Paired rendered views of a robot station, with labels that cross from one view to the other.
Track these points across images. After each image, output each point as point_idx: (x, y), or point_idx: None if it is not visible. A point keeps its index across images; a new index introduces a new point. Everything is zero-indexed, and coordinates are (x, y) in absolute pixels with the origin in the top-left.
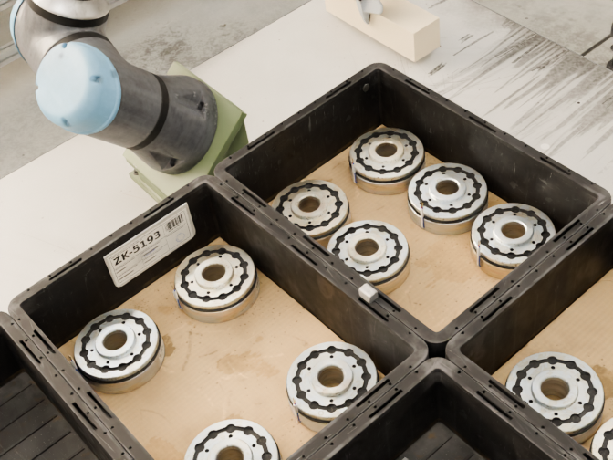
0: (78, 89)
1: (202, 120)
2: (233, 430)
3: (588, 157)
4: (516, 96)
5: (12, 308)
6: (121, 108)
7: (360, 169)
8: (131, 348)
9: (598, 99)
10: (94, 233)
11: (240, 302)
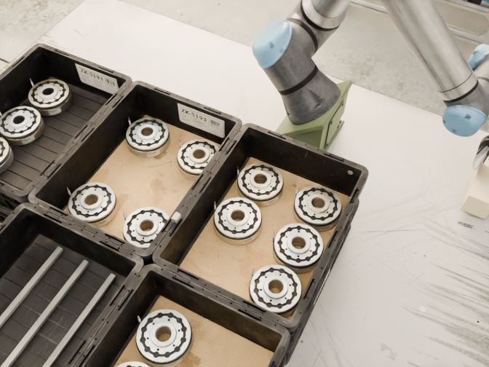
0: (264, 42)
1: (309, 110)
2: (109, 196)
3: (425, 339)
4: (463, 279)
5: (134, 82)
6: (273, 67)
7: (298, 195)
8: (145, 140)
9: (488, 334)
10: (256, 107)
11: (187, 172)
